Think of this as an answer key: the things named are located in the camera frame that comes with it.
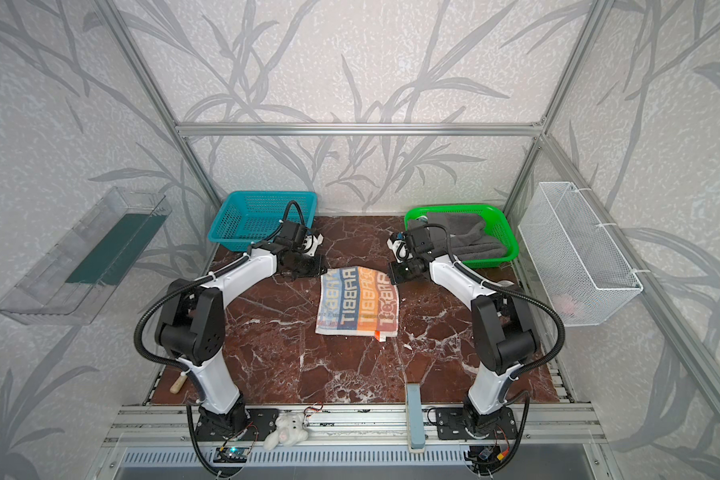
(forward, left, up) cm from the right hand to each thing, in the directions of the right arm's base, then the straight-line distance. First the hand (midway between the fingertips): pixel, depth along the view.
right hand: (392, 264), depth 93 cm
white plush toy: (-44, +25, -5) cm, 51 cm away
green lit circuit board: (-48, +40, -11) cm, 64 cm away
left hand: (+1, +19, +1) cm, 20 cm away
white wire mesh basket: (-15, -39, +24) cm, 48 cm away
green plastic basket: (+22, -40, -6) cm, 46 cm away
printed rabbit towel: (-8, +11, -10) cm, 17 cm away
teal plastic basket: (+30, +57, -9) cm, 65 cm away
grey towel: (+13, -27, -1) cm, 30 cm away
